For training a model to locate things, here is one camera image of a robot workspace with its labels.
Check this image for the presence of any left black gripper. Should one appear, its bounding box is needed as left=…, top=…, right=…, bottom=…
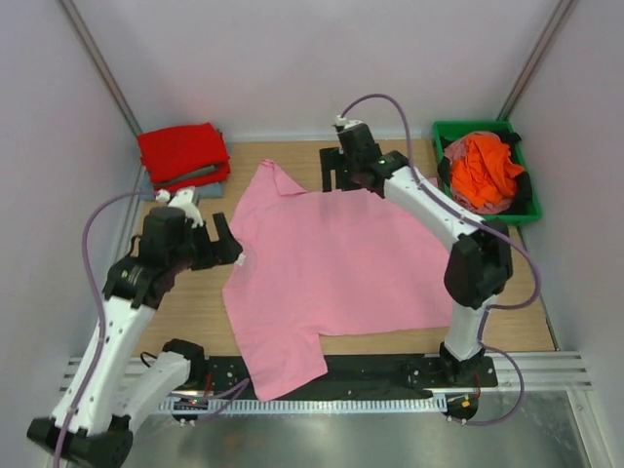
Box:
left=168, top=213, right=242, bottom=275

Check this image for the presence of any pink t shirt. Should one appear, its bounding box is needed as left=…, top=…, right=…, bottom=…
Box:
left=222, top=160, right=451, bottom=401

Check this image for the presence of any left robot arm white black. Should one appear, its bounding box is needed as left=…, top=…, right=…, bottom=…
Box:
left=26, top=207, right=242, bottom=467

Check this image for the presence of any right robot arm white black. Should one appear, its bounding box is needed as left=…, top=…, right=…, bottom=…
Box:
left=320, top=117, right=513, bottom=386

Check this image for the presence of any grey folded t shirt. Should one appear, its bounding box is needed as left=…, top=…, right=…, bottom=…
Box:
left=139, top=140, right=234, bottom=202

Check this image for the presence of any red folded t shirt lower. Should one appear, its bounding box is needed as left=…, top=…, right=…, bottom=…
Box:
left=151, top=163, right=230, bottom=196

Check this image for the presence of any red folded t shirt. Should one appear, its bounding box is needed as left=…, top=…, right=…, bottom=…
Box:
left=151, top=163, right=230, bottom=196
left=136, top=122, right=231, bottom=185

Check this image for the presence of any red folded t shirt top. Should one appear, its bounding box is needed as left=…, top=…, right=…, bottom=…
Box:
left=136, top=122, right=231, bottom=185

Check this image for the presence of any green plastic bin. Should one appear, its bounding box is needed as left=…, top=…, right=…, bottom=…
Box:
left=433, top=120, right=542, bottom=227

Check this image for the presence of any orange t shirt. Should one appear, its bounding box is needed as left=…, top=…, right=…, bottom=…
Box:
left=448, top=135, right=526, bottom=209

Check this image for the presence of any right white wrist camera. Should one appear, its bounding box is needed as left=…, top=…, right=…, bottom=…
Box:
left=333, top=115, right=362, bottom=133

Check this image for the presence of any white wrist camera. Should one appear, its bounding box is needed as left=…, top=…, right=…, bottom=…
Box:
left=333, top=115, right=362, bottom=133
left=155, top=186, right=205, bottom=228

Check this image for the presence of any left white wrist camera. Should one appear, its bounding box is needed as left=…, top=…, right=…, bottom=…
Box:
left=155, top=186, right=205, bottom=228

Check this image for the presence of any white slotted cable duct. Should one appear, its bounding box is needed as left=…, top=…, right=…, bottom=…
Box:
left=153, top=394, right=447, bottom=417

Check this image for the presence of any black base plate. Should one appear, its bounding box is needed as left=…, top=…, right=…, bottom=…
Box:
left=170, top=354, right=498, bottom=402

